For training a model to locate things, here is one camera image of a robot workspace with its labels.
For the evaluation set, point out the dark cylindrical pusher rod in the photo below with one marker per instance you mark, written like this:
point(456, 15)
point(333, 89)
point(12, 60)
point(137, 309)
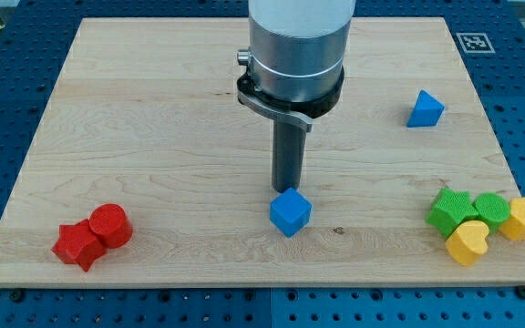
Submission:
point(288, 156)

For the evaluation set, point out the green cylinder block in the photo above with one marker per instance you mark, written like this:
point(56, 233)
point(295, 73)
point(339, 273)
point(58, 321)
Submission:
point(492, 209)

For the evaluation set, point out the wooden board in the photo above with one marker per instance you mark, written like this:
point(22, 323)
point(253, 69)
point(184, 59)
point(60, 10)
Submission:
point(145, 115)

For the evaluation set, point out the white fiducial marker tag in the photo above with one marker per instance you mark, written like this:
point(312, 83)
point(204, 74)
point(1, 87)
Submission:
point(475, 43)

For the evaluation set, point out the red cylinder block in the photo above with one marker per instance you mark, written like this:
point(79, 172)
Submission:
point(110, 223)

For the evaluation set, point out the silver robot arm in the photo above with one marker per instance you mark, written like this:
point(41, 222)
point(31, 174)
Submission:
point(298, 46)

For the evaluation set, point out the red star block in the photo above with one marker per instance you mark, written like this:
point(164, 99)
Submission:
point(77, 244)

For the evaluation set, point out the blue triangle block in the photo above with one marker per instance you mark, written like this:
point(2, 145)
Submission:
point(426, 111)

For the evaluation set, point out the yellow hexagon block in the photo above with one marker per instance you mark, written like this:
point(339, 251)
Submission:
point(514, 227)

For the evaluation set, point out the yellow heart block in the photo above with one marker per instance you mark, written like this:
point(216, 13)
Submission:
point(468, 242)

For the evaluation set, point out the green star block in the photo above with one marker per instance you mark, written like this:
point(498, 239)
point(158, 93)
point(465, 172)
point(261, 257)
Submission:
point(449, 209)

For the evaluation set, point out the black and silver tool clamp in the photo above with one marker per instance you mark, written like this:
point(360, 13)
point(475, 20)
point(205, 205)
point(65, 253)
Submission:
point(299, 114)

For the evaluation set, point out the blue cube block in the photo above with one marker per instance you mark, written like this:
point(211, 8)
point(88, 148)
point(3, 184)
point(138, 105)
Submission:
point(290, 212)

